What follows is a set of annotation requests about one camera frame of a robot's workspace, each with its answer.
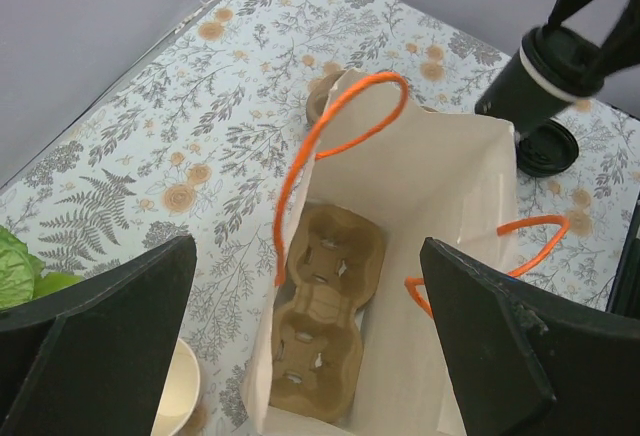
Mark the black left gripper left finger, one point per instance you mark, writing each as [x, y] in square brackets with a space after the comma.
[92, 359]

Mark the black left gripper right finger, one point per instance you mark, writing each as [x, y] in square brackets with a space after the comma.
[523, 361]

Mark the white paper coffee cup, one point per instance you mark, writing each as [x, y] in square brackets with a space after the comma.
[181, 392]

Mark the black paper coffee cup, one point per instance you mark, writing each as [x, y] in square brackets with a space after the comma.
[520, 95]

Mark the kraft paper takeout bag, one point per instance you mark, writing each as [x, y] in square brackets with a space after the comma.
[415, 174]

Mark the single brown pulp carrier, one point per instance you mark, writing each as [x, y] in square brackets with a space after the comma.
[334, 262]

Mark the black plastic cup lid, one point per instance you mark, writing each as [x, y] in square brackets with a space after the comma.
[563, 57]

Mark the green toy lettuce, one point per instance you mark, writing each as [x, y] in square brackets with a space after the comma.
[22, 278]

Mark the floral patterned table mat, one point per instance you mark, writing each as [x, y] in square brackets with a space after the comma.
[195, 142]

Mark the brown pulp cup carrier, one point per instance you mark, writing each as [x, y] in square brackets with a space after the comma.
[318, 97]

